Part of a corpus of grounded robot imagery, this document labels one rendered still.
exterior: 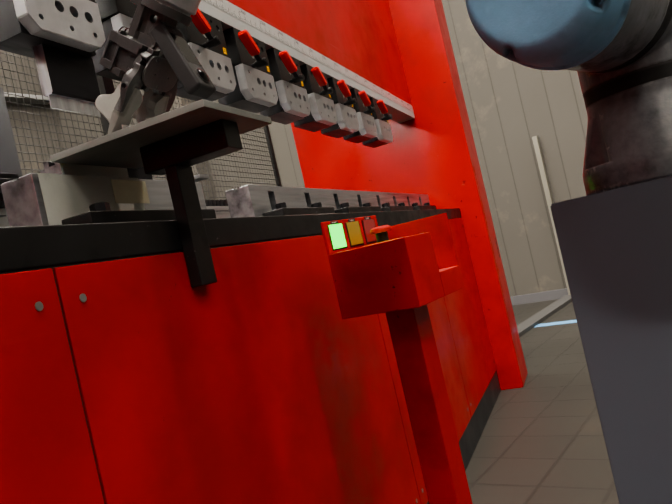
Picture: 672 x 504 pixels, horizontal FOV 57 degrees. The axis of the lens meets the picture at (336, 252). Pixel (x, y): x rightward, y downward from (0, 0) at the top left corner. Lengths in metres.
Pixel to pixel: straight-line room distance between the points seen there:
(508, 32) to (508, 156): 5.25
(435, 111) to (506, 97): 2.83
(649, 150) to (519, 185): 5.13
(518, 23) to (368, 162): 2.58
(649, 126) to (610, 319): 0.17
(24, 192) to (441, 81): 2.36
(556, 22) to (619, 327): 0.27
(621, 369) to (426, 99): 2.50
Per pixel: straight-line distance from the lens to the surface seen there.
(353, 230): 1.19
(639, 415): 0.63
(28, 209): 0.91
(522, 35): 0.51
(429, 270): 1.09
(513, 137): 5.75
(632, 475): 0.65
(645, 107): 0.62
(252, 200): 1.35
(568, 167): 5.60
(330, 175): 3.14
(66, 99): 1.05
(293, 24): 1.87
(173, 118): 0.83
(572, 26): 0.50
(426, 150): 2.99
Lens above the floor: 0.77
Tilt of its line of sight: 1 degrees up
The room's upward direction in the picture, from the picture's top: 13 degrees counter-clockwise
